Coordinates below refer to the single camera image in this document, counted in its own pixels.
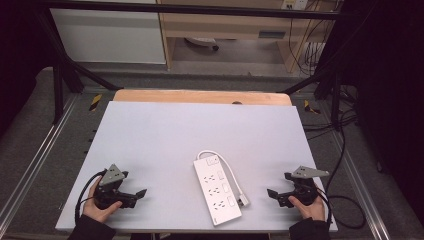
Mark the person's right hand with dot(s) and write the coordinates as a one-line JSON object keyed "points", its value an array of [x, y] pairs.
{"points": [[310, 210]]}

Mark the dark curtain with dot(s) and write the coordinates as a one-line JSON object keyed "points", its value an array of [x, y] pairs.
{"points": [[16, 56], [386, 100]]}

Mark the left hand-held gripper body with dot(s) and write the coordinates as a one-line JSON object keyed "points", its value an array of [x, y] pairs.
{"points": [[108, 186]]}

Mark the white cabinet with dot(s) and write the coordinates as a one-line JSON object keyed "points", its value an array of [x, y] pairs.
{"points": [[106, 36]]}

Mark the white power strip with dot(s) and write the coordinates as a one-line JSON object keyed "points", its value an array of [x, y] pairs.
{"points": [[216, 190]]}

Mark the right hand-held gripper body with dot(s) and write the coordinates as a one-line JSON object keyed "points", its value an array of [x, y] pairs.
{"points": [[305, 186]]}

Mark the person's left hand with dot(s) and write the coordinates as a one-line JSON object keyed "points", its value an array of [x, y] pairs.
{"points": [[96, 210]]}

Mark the white wall socket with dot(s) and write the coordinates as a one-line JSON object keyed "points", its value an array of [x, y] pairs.
{"points": [[294, 4]]}

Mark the light wooden desk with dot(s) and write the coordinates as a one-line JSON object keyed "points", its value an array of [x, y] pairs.
{"points": [[226, 25]]}

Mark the aluminium rail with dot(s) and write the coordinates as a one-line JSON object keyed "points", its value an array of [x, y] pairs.
{"points": [[36, 156], [360, 186]]}

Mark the white power plug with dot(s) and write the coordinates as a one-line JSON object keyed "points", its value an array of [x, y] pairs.
{"points": [[243, 200]]}

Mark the office chair base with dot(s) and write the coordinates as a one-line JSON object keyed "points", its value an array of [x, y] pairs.
{"points": [[203, 42]]}

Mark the light wooden table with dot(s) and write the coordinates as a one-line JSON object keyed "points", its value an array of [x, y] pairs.
{"points": [[200, 97]]}

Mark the black metal frame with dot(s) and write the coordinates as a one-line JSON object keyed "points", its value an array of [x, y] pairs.
{"points": [[60, 86]]}

